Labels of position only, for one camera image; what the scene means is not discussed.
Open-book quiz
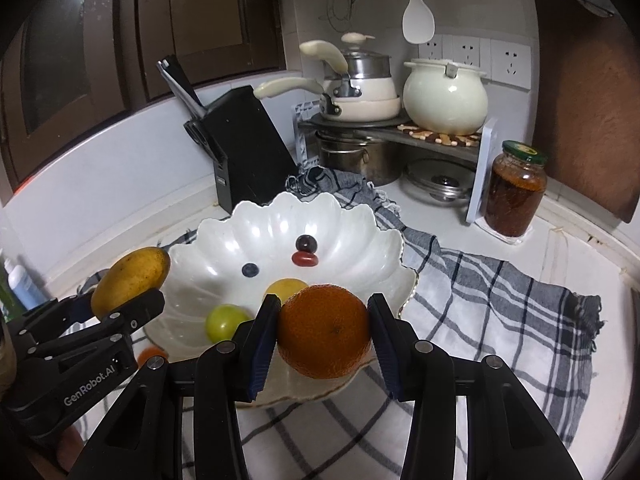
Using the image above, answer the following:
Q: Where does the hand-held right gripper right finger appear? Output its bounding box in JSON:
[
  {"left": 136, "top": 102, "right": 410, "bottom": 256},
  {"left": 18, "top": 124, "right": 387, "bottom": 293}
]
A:
[{"left": 367, "top": 294, "right": 583, "bottom": 480}]

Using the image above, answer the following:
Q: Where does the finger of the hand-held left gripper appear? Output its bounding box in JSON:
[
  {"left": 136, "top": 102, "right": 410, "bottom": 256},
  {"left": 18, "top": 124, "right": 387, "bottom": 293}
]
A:
[
  {"left": 30, "top": 289, "right": 166, "bottom": 361},
  {"left": 11, "top": 292, "right": 101, "bottom": 356}
]

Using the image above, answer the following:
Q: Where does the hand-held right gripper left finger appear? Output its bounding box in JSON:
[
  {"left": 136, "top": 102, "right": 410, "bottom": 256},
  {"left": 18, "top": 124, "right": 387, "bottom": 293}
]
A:
[{"left": 67, "top": 294, "right": 282, "bottom": 480}]

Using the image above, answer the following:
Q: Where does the yellow mango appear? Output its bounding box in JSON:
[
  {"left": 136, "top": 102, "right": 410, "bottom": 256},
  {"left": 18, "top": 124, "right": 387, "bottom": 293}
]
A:
[{"left": 91, "top": 246, "right": 172, "bottom": 320}]

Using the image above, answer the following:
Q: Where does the orange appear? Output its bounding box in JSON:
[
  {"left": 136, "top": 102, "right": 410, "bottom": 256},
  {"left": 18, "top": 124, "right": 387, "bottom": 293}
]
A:
[{"left": 276, "top": 284, "right": 373, "bottom": 380}]

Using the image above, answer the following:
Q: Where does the white scalloped bowl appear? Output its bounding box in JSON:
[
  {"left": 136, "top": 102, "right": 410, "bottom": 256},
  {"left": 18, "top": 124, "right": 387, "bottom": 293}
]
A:
[{"left": 142, "top": 191, "right": 417, "bottom": 409}]

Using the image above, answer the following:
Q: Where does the blue and white bottle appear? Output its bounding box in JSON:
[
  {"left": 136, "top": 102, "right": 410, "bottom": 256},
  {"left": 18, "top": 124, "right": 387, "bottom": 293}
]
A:
[{"left": 4, "top": 259, "right": 46, "bottom": 311}]

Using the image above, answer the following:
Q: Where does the green packet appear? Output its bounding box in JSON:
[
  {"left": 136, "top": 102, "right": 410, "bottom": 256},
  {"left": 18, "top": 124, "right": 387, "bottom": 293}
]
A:
[{"left": 0, "top": 280, "right": 22, "bottom": 323}]

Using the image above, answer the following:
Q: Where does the small orange-red fruit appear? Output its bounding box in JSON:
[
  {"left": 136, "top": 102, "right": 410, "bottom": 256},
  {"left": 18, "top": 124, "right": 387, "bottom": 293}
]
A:
[{"left": 137, "top": 346, "right": 168, "bottom": 366}]

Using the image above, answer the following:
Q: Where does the green round fruit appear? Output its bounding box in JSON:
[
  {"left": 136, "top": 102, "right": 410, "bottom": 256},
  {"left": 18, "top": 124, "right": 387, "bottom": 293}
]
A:
[{"left": 205, "top": 304, "right": 253, "bottom": 346}]

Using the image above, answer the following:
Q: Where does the yellow round fruit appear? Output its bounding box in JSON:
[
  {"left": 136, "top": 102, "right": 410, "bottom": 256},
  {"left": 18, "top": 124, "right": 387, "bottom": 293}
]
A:
[{"left": 263, "top": 278, "right": 310, "bottom": 306}]

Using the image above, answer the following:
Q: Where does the grey checked cloth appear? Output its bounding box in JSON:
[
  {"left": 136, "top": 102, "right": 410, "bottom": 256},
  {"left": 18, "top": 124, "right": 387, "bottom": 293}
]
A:
[{"left": 75, "top": 166, "right": 603, "bottom": 480}]

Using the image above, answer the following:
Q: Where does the glass pot lid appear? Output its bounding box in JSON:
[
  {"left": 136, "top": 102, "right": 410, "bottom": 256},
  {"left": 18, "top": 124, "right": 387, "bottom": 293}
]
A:
[{"left": 402, "top": 158, "right": 476, "bottom": 204}]

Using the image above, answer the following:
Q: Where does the grey and white shelf rack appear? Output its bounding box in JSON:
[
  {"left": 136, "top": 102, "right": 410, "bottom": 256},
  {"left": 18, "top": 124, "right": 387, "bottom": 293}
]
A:
[{"left": 294, "top": 101, "right": 499, "bottom": 223}]

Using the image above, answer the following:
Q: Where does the steel stock pot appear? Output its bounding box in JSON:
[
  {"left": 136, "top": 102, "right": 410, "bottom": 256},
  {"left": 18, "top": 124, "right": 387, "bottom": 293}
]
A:
[{"left": 315, "top": 131, "right": 401, "bottom": 187}]

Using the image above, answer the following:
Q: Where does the glass jar of sauce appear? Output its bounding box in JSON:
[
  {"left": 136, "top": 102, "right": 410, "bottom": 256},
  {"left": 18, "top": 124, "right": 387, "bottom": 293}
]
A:
[{"left": 484, "top": 140, "right": 548, "bottom": 238}]

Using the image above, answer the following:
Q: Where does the black knife block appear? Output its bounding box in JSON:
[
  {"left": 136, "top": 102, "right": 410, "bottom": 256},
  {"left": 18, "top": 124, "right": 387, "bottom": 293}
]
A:
[{"left": 184, "top": 85, "right": 298, "bottom": 216}]

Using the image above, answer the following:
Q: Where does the wooden trivet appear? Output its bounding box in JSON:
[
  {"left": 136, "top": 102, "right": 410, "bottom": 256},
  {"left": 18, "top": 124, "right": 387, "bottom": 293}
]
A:
[{"left": 397, "top": 122, "right": 483, "bottom": 148}]

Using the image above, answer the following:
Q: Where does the cream ceramic pot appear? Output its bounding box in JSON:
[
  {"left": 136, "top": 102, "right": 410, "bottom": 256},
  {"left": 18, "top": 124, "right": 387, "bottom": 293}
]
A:
[{"left": 402, "top": 58, "right": 488, "bottom": 136}]

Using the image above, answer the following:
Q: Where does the brown wooden cabinet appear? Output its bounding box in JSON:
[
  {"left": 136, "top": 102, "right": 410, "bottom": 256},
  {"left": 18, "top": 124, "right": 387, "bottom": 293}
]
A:
[{"left": 0, "top": 0, "right": 287, "bottom": 196}]

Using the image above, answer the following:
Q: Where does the steel lidded steamer pot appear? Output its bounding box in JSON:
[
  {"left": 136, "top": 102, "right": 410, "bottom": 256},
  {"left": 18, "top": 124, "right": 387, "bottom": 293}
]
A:
[{"left": 341, "top": 32, "right": 392, "bottom": 82}]

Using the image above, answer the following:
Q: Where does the brown cutting board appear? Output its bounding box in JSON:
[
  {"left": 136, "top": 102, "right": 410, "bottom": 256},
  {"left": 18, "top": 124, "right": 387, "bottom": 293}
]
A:
[{"left": 531, "top": 0, "right": 640, "bottom": 223}]

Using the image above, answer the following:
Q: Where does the white rice spoon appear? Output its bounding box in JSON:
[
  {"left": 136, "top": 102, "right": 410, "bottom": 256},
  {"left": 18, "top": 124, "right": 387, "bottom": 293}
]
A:
[{"left": 402, "top": 0, "right": 435, "bottom": 45}]

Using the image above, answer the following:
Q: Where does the black knife handle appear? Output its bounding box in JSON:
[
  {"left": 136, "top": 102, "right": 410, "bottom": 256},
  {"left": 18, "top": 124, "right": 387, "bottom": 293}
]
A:
[{"left": 156, "top": 55, "right": 206, "bottom": 120}]

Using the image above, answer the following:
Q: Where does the cream long-handled pan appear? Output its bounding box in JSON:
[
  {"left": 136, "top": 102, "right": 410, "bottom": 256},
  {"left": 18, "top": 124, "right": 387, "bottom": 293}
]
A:
[{"left": 254, "top": 77, "right": 402, "bottom": 122}]

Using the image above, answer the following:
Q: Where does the cream pot with handle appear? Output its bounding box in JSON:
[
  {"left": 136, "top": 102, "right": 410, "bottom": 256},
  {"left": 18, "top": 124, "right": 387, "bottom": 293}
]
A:
[{"left": 299, "top": 40, "right": 399, "bottom": 104}]

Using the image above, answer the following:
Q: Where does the white wall socket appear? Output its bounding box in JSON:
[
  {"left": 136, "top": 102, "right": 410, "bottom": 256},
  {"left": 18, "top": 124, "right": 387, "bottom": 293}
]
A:
[
  {"left": 490, "top": 40, "right": 532, "bottom": 91},
  {"left": 419, "top": 35, "right": 444, "bottom": 61},
  {"left": 442, "top": 35, "right": 491, "bottom": 78}
]

